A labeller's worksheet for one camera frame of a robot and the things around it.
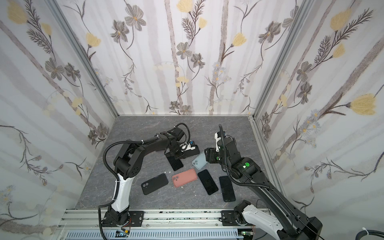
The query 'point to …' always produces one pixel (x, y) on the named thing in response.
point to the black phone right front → (226, 188)
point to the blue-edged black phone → (207, 181)
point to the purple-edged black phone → (176, 164)
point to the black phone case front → (154, 183)
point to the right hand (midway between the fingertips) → (207, 148)
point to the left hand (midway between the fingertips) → (183, 152)
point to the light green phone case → (200, 161)
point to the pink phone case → (183, 178)
